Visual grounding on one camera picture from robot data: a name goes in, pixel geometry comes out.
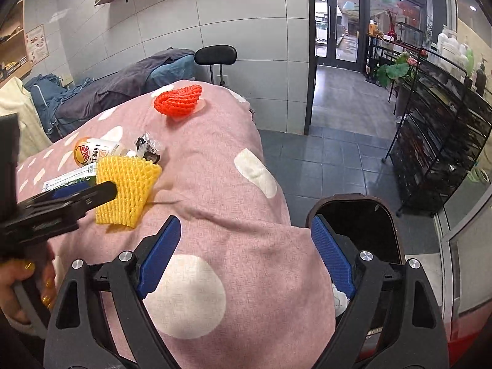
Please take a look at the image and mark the glass double door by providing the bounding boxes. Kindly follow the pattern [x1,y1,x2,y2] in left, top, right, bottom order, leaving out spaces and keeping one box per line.
[313,0,366,72]

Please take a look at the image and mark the red vase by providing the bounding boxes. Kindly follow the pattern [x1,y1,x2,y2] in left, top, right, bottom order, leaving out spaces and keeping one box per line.
[386,10,398,41]

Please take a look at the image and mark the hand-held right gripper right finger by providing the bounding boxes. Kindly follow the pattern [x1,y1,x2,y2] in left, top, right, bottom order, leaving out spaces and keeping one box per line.
[310,214,450,369]

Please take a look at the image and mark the green leafy plant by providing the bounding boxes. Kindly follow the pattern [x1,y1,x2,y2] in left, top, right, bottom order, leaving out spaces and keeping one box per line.
[377,52,414,89]

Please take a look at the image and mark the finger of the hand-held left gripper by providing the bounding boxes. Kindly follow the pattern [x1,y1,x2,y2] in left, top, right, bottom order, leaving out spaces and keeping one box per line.
[69,180,118,218]
[46,181,93,201]

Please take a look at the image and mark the black stool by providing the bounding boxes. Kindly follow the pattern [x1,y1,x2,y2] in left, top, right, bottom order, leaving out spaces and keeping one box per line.
[194,45,238,87]

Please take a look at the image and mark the green bottle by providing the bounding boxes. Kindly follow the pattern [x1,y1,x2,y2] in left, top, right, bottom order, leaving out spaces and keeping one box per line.
[461,44,475,77]

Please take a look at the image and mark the black wire rack cart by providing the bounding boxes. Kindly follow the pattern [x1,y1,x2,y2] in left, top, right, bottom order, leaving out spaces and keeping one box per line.
[382,48,492,216]

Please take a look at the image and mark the clear crumpled wrapper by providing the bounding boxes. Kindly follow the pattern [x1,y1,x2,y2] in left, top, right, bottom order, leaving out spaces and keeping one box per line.
[133,133,161,164]

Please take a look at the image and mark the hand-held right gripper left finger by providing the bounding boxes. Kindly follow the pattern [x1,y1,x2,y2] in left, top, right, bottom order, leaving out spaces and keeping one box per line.
[43,215,183,369]

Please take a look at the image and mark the grey covered massage bed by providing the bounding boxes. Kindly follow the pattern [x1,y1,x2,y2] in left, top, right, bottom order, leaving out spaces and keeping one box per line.
[54,48,196,127]

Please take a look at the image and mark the red plastic base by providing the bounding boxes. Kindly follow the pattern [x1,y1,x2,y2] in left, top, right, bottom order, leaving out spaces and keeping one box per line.
[448,315,492,369]

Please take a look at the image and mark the dark trash bin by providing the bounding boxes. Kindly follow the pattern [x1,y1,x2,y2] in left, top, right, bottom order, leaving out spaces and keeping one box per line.
[305,194,406,354]

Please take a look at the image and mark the person's left hand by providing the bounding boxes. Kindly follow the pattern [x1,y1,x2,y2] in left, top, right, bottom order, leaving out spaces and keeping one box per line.
[0,259,56,332]

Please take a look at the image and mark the blue cloth pile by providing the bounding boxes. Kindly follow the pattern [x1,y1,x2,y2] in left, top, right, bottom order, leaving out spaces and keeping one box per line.
[24,74,93,139]

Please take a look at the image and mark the green drink carton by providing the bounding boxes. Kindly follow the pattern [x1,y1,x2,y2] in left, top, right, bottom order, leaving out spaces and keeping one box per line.
[40,163,98,195]

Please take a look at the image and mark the wall poster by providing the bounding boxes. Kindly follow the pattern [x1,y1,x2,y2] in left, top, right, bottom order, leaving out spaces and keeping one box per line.
[25,24,50,64]

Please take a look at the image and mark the yellow foam fruit net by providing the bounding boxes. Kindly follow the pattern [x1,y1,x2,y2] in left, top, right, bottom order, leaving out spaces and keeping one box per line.
[95,156,162,228]

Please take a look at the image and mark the bottles on rack top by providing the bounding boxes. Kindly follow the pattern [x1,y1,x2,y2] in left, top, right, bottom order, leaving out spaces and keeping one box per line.
[436,25,460,70]

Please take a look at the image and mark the white bottle orange label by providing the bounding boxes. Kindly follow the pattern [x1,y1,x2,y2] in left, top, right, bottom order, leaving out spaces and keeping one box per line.
[73,136,127,168]

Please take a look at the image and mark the wooden wall cabinet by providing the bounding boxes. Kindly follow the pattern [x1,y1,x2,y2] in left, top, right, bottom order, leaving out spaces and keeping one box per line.
[0,0,33,89]

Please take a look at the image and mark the cream cloth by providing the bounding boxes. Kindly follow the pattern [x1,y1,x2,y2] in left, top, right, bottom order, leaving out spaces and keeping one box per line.
[0,77,52,166]

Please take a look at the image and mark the red foam fruit net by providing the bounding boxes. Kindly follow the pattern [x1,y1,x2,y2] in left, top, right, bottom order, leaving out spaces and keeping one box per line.
[154,84,203,119]

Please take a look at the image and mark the dark brown pump bottle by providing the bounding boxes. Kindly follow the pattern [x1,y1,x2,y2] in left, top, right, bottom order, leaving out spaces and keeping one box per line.
[474,61,488,95]

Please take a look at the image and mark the pink polka dot blanket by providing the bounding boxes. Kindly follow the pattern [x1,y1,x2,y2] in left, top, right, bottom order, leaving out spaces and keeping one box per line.
[15,80,347,369]

